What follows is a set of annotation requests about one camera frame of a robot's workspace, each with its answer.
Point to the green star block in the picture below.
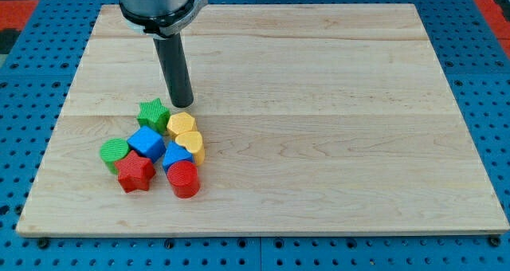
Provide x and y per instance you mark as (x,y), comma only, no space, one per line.
(154,115)

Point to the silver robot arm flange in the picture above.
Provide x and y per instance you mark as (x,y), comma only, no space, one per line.
(160,19)

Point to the blue cube block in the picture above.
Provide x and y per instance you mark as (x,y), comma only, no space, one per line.
(147,143)

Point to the red star block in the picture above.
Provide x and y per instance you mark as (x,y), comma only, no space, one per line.
(134,172)

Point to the light wooden board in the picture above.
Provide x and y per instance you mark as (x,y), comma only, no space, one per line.
(318,121)

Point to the yellow heart block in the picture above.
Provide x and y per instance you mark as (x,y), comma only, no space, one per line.
(193,143)

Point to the yellow hexagon block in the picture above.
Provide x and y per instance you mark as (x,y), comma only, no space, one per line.
(180,123)

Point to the blue triangle block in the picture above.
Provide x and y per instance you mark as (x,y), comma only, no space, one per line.
(174,154)

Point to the red cylinder block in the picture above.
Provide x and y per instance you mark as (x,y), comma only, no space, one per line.
(183,178)

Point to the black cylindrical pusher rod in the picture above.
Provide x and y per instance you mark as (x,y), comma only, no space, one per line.
(172,61)

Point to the green cylinder block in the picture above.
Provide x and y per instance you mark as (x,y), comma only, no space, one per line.
(112,151)

